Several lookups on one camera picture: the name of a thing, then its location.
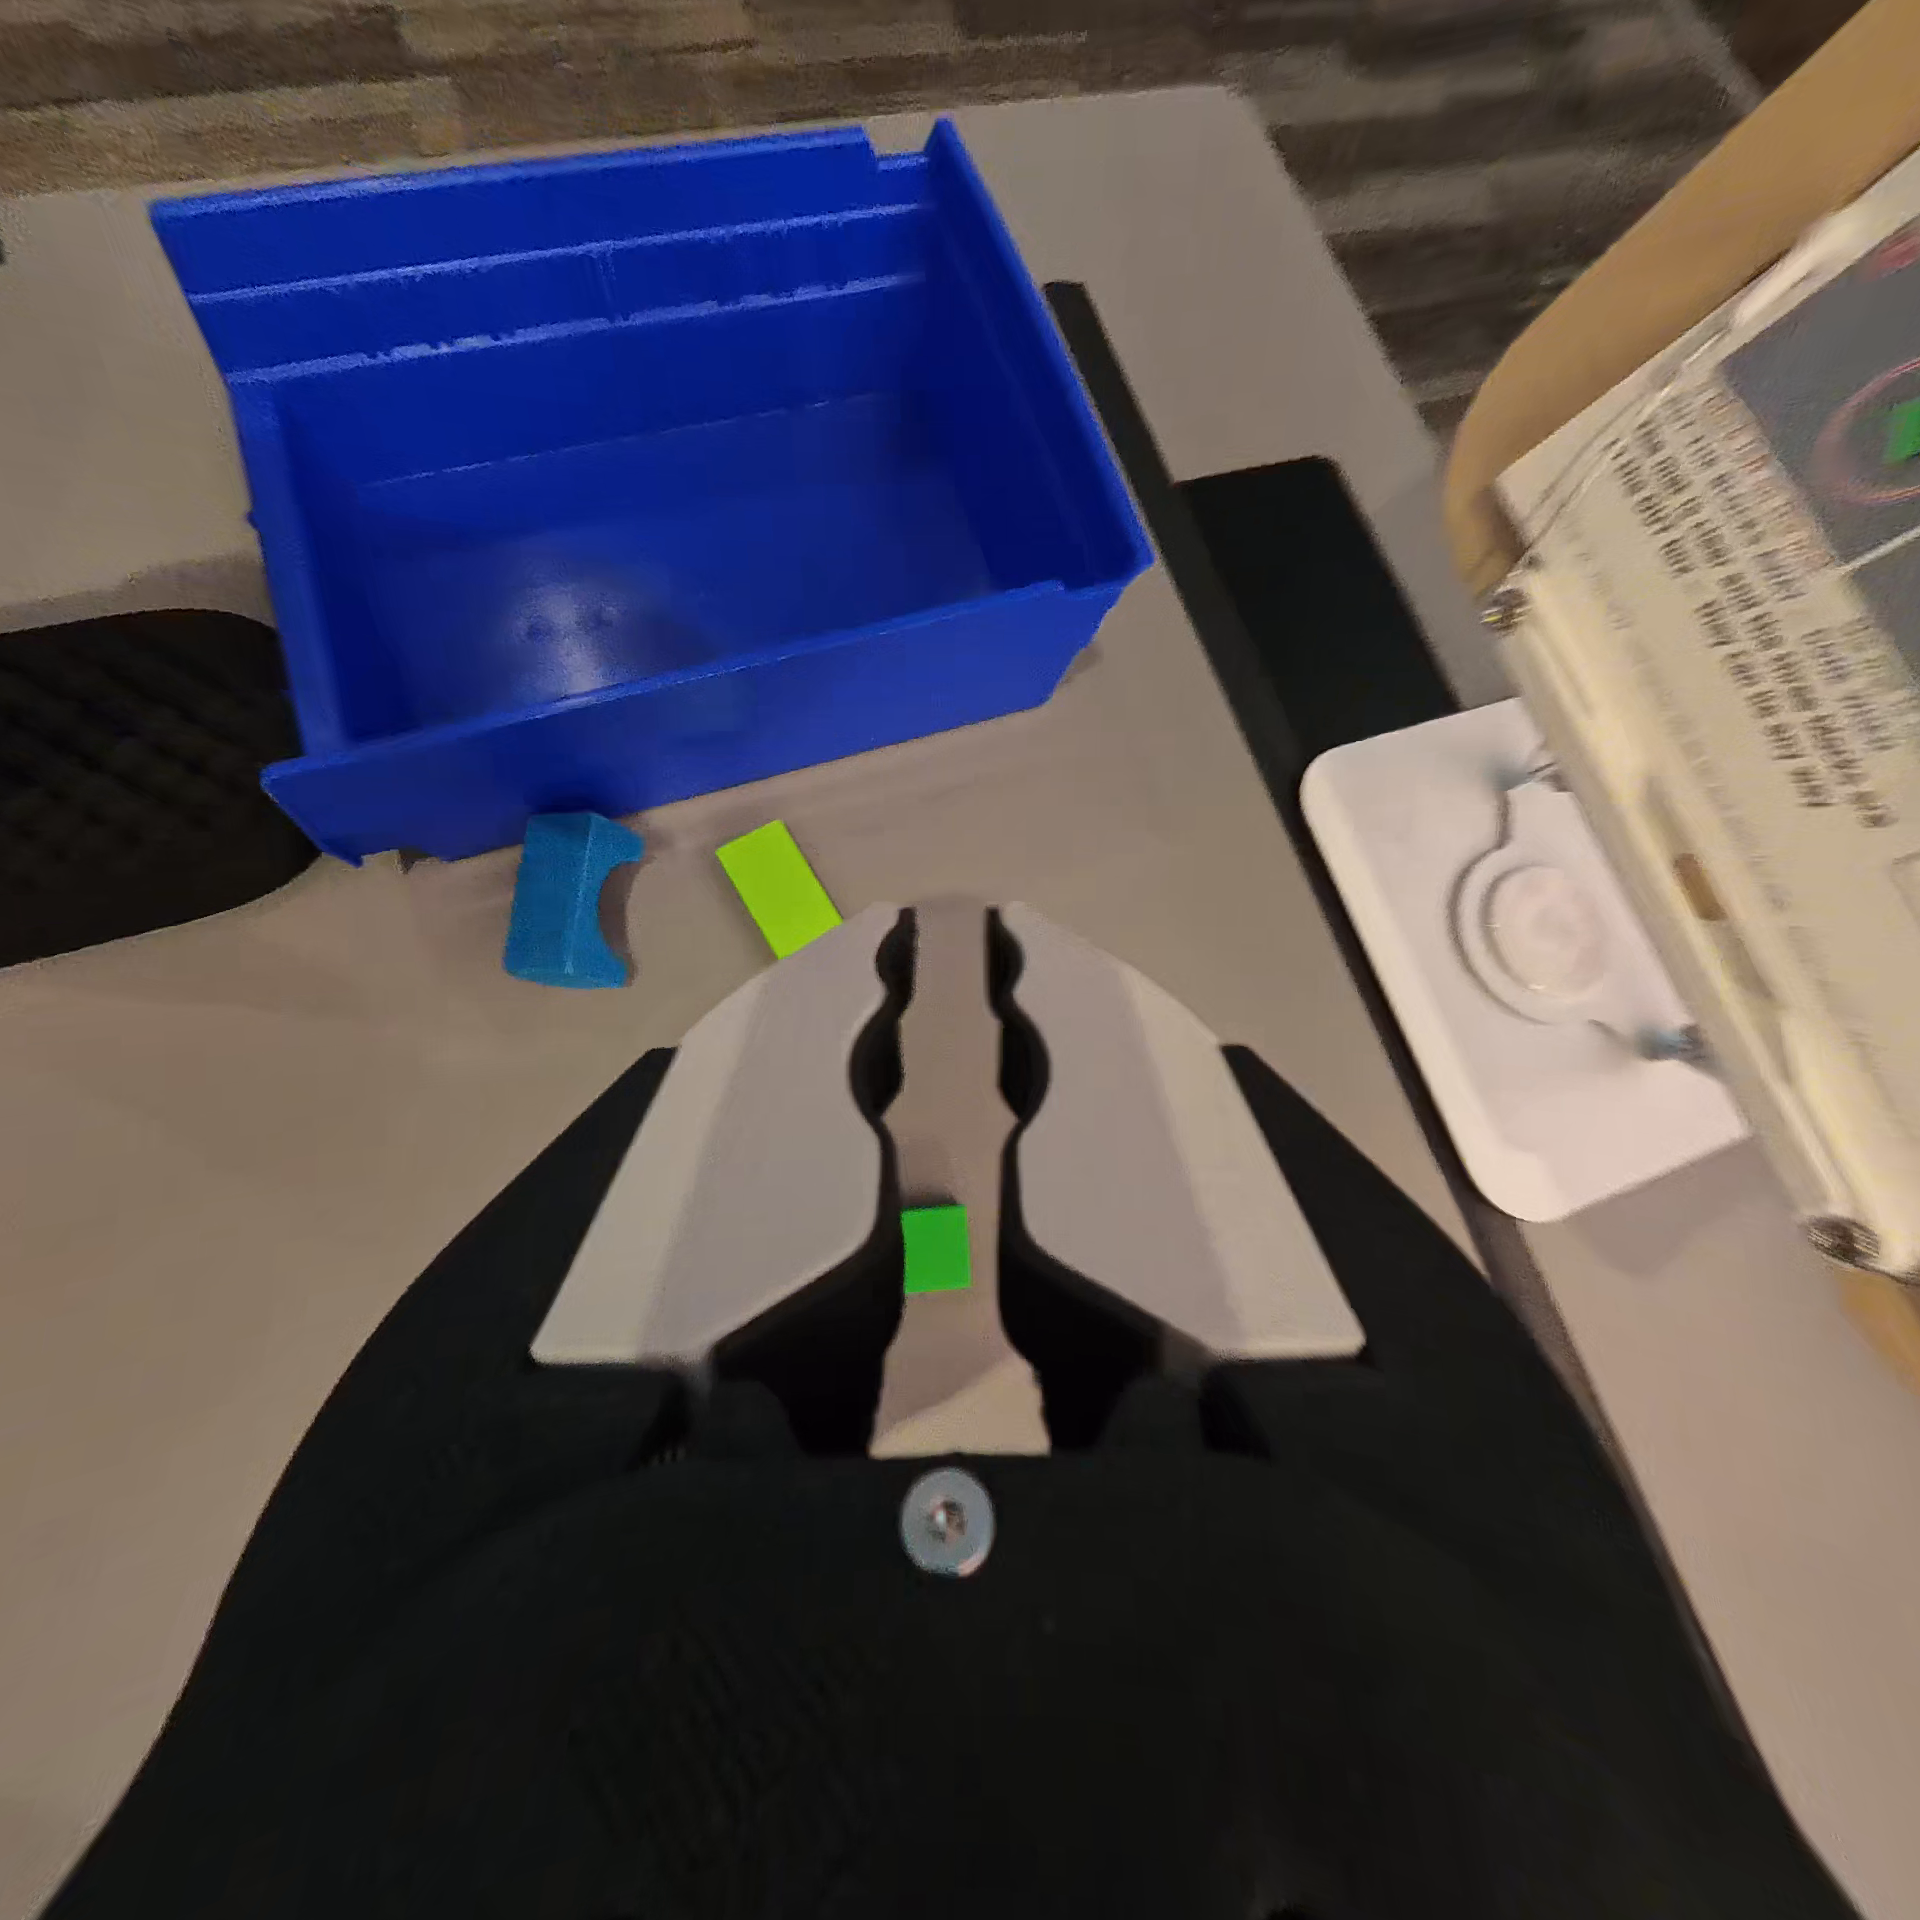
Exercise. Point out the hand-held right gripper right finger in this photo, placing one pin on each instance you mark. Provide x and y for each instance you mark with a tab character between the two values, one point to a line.
1186	1188

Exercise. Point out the printed instruction sheet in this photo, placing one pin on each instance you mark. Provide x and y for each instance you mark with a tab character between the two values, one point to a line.
1772	661

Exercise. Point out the blue arch block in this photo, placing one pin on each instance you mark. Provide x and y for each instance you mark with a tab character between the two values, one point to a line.
571	908

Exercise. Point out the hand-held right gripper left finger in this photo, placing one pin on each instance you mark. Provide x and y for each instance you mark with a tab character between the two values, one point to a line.
720	1200

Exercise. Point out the wooden document stand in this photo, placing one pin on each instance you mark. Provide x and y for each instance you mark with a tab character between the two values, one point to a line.
1500	990

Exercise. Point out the black mesh pad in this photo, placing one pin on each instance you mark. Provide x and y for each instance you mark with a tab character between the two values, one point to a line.
136	781

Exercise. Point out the lime green plank block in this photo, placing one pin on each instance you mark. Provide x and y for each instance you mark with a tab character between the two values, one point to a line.
777	891

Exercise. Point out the blue plastic bin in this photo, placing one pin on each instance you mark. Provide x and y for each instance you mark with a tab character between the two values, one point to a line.
661	721

